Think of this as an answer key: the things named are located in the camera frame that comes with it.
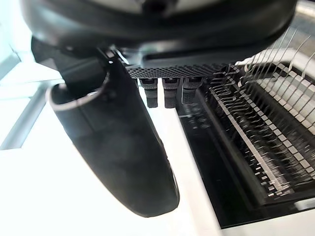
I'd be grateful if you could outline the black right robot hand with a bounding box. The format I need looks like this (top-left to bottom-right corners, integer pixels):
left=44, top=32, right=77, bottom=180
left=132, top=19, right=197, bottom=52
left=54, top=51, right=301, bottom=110
left=19, top=0, right=297, bottom=218

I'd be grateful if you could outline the pale cabinet frame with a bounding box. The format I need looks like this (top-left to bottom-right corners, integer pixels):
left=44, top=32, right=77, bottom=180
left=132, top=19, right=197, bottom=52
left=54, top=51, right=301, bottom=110
left=0, top=22, right=65, bottom=150

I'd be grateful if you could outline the white wire dishwasher rack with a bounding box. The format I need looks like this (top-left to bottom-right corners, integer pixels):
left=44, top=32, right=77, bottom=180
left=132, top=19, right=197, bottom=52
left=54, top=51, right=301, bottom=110
left=231, top=25, right=315, bottom=137

